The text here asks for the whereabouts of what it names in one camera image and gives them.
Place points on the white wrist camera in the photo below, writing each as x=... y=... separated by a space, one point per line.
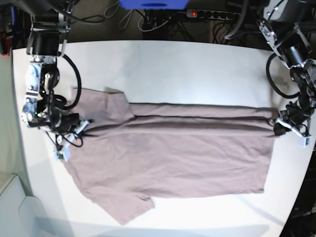
x=62 y=155
x=304 y=142

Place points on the red black clamp tool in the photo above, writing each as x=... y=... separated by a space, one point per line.
x=5 y=43

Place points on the blue plastic bin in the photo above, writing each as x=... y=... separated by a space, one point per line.
x=153 y=4

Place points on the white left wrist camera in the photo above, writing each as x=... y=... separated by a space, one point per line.
x=304 y=142

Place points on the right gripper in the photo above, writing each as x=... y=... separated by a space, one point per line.
x=69 y=132

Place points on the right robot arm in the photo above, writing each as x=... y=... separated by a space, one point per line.
x=47 y=61

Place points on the grey chair seat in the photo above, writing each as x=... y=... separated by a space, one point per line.
x=25 y=216

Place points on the mauve t-shirt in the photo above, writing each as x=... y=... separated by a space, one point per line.
x=124 y=188

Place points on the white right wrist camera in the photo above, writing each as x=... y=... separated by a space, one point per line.
x=62 y=155

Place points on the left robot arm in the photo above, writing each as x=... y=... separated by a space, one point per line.
x=279 y=24

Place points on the black power strip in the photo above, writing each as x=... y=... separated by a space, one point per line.
x=212 y=15

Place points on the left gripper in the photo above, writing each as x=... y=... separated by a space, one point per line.
x=295 y=118

